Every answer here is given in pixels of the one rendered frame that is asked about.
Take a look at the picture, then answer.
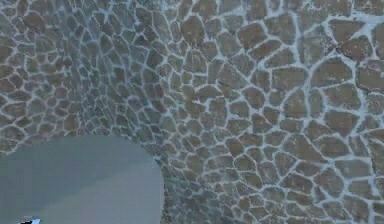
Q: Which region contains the grey round table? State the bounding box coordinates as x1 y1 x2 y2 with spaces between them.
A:
0 134 165 224

